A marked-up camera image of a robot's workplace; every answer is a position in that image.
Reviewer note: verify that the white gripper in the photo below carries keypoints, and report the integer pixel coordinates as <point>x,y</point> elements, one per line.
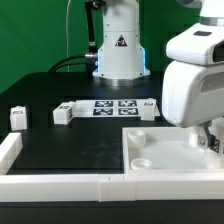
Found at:
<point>192,95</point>

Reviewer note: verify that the white square tabletop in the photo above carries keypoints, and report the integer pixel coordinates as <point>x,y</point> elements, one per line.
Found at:
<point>166,149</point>

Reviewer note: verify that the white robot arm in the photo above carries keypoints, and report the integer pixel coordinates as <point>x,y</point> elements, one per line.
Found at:
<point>121,58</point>

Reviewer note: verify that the white U-shaped fence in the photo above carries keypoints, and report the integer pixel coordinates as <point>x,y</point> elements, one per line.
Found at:
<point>140,183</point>

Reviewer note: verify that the fiducial marker sheet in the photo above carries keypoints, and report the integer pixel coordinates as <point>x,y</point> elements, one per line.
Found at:
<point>113,108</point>

